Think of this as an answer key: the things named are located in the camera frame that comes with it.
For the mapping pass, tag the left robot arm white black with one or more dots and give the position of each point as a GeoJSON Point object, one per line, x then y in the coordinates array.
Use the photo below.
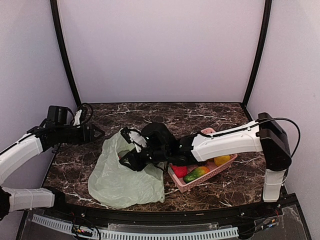
{"type": "Point", "coordinates": [16, 155]}

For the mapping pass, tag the black rear left frame post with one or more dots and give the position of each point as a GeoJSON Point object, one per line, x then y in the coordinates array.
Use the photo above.
{"type": "Point", "coordinates": [63, 51]}

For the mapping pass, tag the yellow pear fruit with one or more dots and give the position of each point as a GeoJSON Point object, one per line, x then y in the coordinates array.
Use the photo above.
{"type": "Point", "coordinates": [221, 160]}

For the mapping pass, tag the red apple fruit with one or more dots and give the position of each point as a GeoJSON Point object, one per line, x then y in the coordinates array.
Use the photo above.
{"type": "Point", "coordinates": [179, 171]}

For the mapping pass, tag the black front curved rail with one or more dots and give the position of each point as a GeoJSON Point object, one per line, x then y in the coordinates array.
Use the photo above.
{"type": "Point", "coordinates": [236, 215]}

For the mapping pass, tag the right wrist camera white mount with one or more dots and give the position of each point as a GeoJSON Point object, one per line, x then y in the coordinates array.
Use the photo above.
{"type": "Point", "coordinates": [133, 136]}

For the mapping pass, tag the light green plastic bag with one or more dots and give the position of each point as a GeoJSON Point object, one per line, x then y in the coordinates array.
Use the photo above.
{"type": "Point", "coordinates": [118, 187]}

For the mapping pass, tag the black rear right frame post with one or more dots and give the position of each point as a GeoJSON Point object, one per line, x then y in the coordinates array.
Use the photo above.
{"type": "Point", "coordinates": [259, 52]}

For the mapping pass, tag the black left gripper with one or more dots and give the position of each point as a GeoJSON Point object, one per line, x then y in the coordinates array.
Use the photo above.
{"type": "Point", "coordinates": [90, 133]}

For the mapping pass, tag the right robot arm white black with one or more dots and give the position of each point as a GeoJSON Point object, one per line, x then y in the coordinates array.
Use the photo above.
{"type": "Point", "coordinates": [262, 135]}

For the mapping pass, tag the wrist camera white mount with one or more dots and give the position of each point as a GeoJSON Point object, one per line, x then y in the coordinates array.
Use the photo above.
{"type": "Point", "coordinates": [133, 136]}
{"type": "Point", "coordinates": [77, 119]}

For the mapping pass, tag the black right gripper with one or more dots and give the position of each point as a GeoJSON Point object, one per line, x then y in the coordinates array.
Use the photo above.
{"type": "Point", "coordinates": [135, 165]}

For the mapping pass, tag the pink perforated plastic basket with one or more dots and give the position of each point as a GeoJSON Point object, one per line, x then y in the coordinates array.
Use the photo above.
{"type": "Point", "coordinates": [183, 187]}

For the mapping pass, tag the clear acrylic front panel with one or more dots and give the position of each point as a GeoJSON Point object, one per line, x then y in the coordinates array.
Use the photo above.
{"type": "Point", "coordinates": [39, 225]}

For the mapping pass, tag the black frame post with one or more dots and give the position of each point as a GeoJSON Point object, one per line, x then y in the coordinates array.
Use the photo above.
{"type": "Point", "coordinates": [63, 51]}
{"type": "Point", "coordinates": [259, 52]}

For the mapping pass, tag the white slotted cable duct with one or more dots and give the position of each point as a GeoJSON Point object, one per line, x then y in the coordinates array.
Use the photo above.
{"type": "Point", "coordinates": [115, 231]}

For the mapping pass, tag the green orange mango fruit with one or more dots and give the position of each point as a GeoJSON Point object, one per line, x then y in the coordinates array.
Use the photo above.
{"type": "Point", "coordinates": [196, 173]}

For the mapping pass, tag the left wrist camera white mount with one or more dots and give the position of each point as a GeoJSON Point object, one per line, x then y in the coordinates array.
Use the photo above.
{"type": "Point", "coordinates": [77, 119]}

